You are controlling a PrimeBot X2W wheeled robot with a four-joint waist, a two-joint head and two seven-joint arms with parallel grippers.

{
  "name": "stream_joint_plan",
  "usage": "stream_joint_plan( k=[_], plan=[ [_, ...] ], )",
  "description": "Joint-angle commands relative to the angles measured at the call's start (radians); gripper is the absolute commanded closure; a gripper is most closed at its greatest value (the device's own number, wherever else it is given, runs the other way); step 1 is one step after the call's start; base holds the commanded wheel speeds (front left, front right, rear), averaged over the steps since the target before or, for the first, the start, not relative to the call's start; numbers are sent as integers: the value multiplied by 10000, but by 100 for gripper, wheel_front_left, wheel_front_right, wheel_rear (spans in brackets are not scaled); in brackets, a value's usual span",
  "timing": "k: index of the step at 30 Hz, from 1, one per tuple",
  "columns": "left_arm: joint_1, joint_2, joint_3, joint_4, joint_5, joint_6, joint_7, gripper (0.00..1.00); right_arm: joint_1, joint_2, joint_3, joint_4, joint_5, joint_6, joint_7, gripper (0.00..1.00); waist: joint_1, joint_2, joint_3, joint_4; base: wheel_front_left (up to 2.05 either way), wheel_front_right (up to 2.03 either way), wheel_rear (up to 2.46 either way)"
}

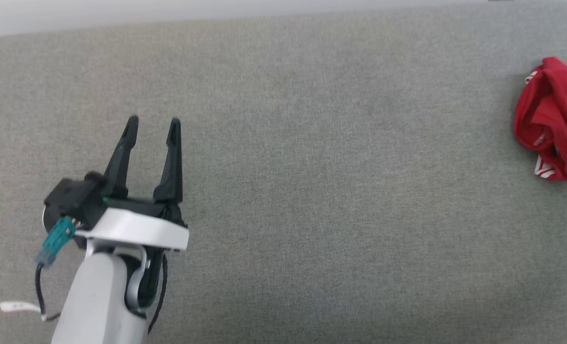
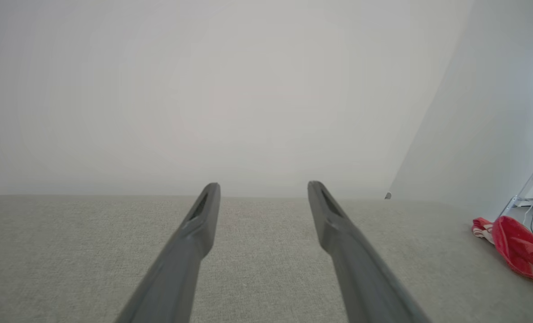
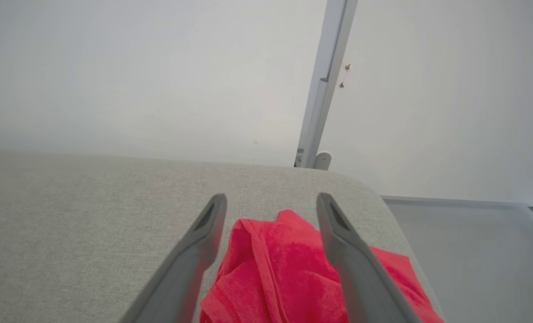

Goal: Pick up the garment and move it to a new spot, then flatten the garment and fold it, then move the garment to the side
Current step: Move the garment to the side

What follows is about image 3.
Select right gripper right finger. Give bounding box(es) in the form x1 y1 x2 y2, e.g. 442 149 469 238
316 192 422 323

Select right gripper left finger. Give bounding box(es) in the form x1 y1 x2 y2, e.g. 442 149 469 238
120 193 228 323

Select red garment with white trim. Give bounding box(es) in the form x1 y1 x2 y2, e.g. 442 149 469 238
199 209 445 323

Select white round post fitting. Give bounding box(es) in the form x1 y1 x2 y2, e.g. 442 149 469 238
313 152 332 171

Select grey metal frame post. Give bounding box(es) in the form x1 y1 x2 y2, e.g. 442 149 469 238
294 0 359 169

